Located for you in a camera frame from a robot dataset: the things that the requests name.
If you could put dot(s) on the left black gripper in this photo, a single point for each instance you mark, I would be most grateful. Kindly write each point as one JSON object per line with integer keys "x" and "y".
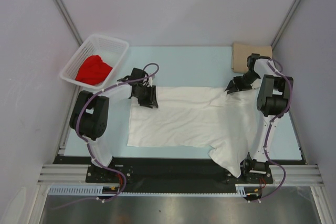
{"x": 151, "y": 98}

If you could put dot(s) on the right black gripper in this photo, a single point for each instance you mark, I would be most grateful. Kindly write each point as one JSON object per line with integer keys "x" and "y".
{"x": 234, "y": 85}

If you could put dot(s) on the white t shirt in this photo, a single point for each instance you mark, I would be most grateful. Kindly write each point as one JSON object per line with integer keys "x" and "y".
{"x": 198, "y": 117}

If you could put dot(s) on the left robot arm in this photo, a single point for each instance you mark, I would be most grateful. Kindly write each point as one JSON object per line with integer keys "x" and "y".
{"x": 89, "y": 117}

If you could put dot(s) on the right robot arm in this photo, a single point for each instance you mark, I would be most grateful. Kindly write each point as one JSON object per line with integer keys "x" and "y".
{"x": 273, "y": 101}

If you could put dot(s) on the folded tan t shirt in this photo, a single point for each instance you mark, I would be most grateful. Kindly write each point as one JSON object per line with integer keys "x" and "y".
{"x": 240, "y": 53}

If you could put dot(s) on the white plastic basket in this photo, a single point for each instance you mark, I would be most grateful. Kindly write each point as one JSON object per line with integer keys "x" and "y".
{"x": 111, "y": 50}

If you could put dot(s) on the red t shirt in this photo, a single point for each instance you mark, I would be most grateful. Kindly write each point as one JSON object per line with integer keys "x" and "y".
{"x": 93, "y": 71}

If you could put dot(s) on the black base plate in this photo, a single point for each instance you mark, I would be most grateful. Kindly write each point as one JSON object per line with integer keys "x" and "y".
{"x": 165, "y": 175}

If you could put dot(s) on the white slotted cable duct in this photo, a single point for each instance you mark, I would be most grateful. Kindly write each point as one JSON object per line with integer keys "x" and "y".
{"x": 89, "y": 190}

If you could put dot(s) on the aluminium front rail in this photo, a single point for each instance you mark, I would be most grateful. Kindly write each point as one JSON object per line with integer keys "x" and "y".
{"x": 296, "y": 175}

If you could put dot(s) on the right aluminium frame post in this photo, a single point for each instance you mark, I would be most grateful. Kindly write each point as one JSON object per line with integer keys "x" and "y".
{"x": 289, "y": 15}

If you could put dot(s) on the aluminium frame post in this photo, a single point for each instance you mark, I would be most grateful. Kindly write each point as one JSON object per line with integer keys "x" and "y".
{"x": 60, "y": 5}
{"x": 289, "y": 15}

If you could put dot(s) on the left aluminium frame post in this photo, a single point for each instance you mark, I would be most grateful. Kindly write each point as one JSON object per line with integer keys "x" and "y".
{"x": 60, "y": 5}

